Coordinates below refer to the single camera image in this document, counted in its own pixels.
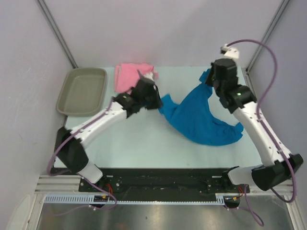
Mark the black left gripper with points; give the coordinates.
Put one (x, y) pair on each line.
(157, 102)

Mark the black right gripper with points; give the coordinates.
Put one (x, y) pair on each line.
(208, 80)

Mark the blue t shirt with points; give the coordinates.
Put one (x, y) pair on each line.
(193, 119)

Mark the beige plastic tray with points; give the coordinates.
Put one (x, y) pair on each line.
(83, 92)

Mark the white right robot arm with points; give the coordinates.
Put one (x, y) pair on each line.
(278, 163)

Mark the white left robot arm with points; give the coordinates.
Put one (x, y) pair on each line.
(72, 143)

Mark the pink folded t shirt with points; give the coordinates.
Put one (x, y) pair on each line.
(126, 75)

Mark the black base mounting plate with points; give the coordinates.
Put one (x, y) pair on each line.
(129, 184)

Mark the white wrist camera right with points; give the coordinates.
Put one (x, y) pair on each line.
(229, 52)

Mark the aluminium corner post right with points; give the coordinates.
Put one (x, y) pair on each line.
(268, 33)

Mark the aluminium corner post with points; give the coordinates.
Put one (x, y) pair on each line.
(56, 31)
(268, 33)

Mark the white slotted cable duct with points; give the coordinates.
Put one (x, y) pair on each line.
(98, 200)

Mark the aluminium corner post left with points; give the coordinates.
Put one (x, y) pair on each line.
(56, 31)

